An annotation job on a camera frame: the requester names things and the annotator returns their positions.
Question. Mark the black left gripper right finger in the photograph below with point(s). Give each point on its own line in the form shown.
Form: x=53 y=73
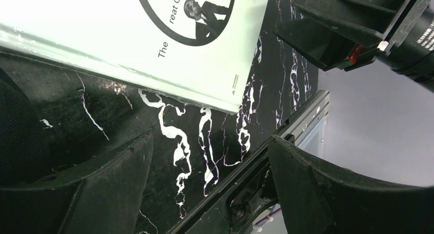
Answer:
x=317 y=196

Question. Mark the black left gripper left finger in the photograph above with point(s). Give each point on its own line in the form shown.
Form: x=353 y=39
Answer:
x=102 y=195

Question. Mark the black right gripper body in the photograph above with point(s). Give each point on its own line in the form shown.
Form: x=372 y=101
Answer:
x=410 y=51

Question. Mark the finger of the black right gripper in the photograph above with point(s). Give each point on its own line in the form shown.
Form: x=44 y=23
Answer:
x=325 y=48
x=365 y=22

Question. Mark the pale green Gatsby book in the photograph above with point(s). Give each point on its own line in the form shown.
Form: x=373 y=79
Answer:
x=196 y=51

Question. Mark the black student backpack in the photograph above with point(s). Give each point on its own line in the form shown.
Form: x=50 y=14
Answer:
x=25 y=155

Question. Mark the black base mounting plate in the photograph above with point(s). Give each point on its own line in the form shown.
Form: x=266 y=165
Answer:
x=248 y=186

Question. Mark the aluminium rail frame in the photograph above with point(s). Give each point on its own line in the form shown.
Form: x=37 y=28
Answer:
x=306 y=127

